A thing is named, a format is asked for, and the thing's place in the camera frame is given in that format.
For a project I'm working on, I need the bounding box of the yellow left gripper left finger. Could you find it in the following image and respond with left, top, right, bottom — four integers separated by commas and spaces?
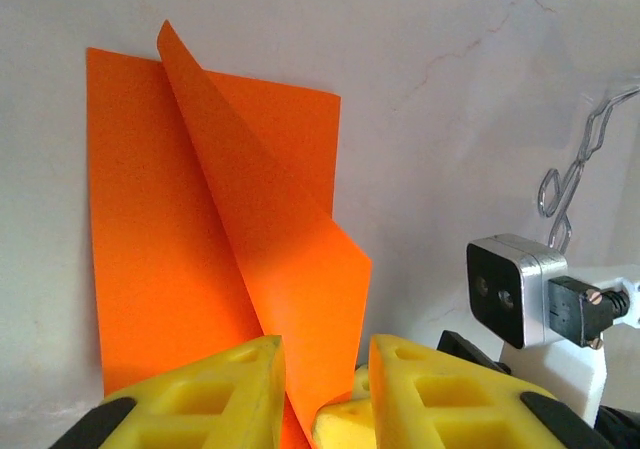
49, 334, 287, 449

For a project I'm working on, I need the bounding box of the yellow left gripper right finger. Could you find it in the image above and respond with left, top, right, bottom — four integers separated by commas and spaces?
368, 333, 617, 449

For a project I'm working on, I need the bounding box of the orange paper sheet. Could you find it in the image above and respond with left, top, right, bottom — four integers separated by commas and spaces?
85, 18, 374, 449

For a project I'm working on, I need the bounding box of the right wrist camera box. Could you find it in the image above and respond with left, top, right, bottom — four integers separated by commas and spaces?
465, 233, 569, 350

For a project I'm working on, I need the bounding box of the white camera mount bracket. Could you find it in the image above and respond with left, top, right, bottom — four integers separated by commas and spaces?
499, 263, 640, 416

